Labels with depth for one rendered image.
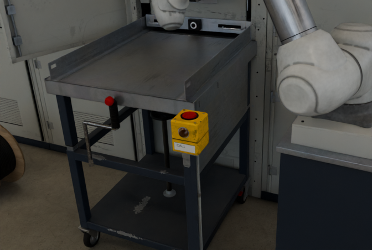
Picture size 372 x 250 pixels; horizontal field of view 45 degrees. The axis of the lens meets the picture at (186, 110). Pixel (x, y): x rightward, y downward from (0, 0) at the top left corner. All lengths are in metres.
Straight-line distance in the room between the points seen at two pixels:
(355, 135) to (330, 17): 0.70
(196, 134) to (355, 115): 0.48
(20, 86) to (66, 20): 0.90
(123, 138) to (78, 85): 0.96
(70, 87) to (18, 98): 1.31
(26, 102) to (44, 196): 0.65
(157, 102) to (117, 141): 1.14
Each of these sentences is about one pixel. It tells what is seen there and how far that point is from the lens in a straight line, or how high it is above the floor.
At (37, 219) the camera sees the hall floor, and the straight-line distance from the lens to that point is 2.44.
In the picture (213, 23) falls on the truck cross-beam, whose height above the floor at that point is 0.90.
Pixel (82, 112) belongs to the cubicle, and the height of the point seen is 0.33.
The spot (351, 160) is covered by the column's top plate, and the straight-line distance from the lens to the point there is 1.35.
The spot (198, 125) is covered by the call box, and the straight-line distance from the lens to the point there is 1.18.
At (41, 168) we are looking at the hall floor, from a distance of 2.85.
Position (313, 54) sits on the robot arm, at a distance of 1.16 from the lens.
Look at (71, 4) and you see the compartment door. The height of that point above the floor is 1.03.
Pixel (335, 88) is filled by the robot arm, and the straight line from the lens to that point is 1.16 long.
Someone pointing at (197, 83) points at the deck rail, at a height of 0.87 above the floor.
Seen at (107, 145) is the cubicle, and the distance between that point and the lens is 2.66.
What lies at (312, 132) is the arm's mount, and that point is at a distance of 1.36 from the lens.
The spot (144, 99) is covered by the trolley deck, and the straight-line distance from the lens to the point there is 1.51.
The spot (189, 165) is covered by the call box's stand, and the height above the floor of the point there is 0.75.
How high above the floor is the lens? 1.45
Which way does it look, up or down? 26 degrees down
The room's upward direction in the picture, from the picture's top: 3 degrees counter-clockwise
